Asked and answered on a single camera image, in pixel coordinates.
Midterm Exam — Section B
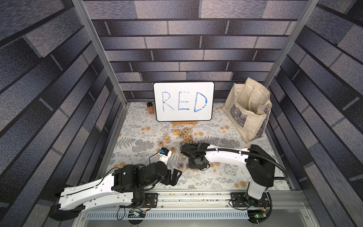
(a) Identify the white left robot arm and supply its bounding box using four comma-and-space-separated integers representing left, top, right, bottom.
48, 161, 182, 221

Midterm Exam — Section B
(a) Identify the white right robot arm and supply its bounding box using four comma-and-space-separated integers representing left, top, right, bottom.
181, 143, 276, 203

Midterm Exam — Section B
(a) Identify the wooden block brown C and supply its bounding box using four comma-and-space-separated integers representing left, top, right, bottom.
169, 147, 176, 154

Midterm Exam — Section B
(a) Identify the wooden whiteboard stand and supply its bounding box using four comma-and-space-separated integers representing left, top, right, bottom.
172, 121, 198, 127

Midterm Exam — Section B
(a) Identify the whiteboard with RED writing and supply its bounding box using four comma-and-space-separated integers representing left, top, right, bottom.
153, 82, 215, 122

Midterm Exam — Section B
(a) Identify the small brown spice jar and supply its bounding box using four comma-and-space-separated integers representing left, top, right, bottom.
147, 102, 154, 114

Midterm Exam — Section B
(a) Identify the beige canvas tote bag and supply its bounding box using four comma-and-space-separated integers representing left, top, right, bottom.
223, 78, 273, 143

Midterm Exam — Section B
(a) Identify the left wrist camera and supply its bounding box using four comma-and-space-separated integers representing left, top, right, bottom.
158, 147, 172, 165

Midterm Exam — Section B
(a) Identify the aluminium rail base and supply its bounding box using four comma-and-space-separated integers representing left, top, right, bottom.
73, 190, 319, 227

